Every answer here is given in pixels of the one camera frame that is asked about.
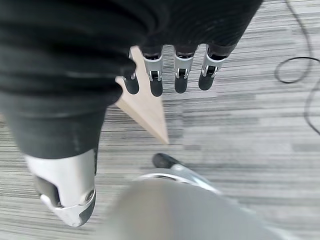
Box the dark robot foot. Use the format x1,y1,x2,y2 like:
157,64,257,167
151,152,181,170

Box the silver robot leg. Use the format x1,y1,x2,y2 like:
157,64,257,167
106,163,288,240

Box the black cable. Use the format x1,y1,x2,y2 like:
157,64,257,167
274,0,320,137

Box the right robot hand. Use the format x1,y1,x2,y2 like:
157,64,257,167
0,0,265,228

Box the light wooden furniture leg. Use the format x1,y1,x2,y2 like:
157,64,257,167
114,45,170,146

